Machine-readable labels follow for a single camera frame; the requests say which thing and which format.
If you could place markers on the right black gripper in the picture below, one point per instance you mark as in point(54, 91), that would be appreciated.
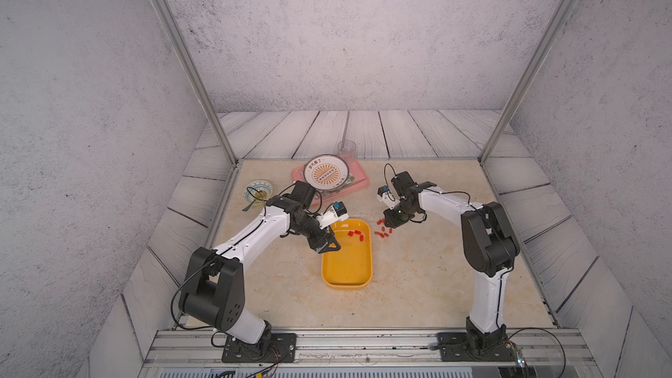
point(391, 221)

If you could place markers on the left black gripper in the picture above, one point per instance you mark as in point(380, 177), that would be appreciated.
point(323, 239)

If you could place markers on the red sleeve cluster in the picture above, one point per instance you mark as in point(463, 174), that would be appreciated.
point(357, 234)

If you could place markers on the yellow plastic storage box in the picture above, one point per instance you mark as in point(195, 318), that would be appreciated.
point(351, 268)

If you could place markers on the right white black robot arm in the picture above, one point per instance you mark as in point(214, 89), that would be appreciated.
point(489, 245)

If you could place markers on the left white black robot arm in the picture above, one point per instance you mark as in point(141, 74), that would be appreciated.
point(213, 290)

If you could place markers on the pink plastic tray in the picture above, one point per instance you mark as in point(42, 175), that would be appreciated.
point(357, 180)

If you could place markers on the white plate orange sunburst pattern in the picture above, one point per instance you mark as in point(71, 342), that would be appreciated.
point(326, 172)

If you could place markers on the clear plastic cup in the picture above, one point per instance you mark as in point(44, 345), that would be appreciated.
point(346, 150)

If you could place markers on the small patterned bowl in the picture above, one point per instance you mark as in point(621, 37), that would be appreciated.
point(257, 192)

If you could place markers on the spoon in small bowl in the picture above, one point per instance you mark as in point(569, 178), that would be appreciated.
point(250, 205)

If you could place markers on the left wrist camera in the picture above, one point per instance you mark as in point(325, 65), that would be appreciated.
point(337, 212)

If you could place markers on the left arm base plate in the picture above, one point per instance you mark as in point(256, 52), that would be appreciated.
point(258, 347)

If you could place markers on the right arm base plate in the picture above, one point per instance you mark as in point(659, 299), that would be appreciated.
point(474, 347)

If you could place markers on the aluminium front rail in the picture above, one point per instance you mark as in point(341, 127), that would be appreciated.
point(386, 352)

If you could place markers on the right aluminium frame post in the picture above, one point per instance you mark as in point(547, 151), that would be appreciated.
point(558, 19)

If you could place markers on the aluminium frame post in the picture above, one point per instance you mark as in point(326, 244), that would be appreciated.
point(558, 19)
point(168, 21)

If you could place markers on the left aluminium frame post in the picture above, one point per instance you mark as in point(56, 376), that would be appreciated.
point(168, 21)

